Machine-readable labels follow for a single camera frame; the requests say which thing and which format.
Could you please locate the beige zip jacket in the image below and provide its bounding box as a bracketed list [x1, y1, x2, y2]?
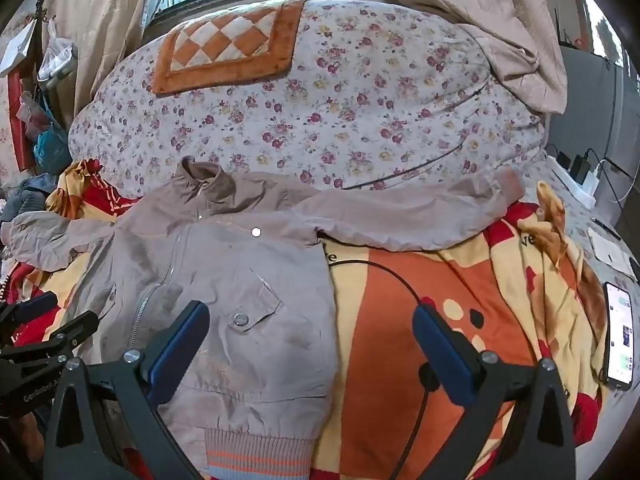
[1, 157, 523, 479]

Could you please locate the grey blue clothes pile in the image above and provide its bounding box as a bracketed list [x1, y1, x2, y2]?
[1, 172, 58, 222]

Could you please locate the smartphone with lit screen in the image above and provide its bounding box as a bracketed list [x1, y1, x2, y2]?
[603, 282, 634, 391]

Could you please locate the orange red yellow blanket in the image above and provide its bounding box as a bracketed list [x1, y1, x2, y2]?
[0, 157, 609, 480]

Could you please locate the blue plastic bag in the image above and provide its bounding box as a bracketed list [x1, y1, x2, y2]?
[34, 119, 72, 176]

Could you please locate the white paper on bed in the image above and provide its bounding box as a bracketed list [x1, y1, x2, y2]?
[588, 228, 634, 278]

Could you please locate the white power strip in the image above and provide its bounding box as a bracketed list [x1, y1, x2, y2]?
[546, 154, 601, 209]

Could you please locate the white hanging paper bag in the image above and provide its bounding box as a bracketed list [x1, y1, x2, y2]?
[0, 20, 37, 77]

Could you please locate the white plastic bag hanging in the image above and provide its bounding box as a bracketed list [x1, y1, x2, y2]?
[37, 18, 78, 90]

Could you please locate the black charger plug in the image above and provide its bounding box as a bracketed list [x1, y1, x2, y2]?
[570, 155, 591, 184]

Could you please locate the beige curtain left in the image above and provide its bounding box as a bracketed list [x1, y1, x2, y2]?
[44, 0, 160, 125]

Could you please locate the beige curtain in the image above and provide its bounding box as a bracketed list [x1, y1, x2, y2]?
[397, 0, 567, 114]
[44, 0, 160, 125]

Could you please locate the orange checkered pillow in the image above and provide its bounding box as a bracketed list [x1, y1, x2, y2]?
[152, 0, 308, 96]

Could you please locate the floral quilt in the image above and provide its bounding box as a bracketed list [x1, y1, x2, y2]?
[68, 0, 546, 196]

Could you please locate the beige curtain right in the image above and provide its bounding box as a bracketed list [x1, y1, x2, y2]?
[397, 0, 567, 114]

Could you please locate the black cable on blanket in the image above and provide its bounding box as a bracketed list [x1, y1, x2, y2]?
[326, 258, 436, 480]

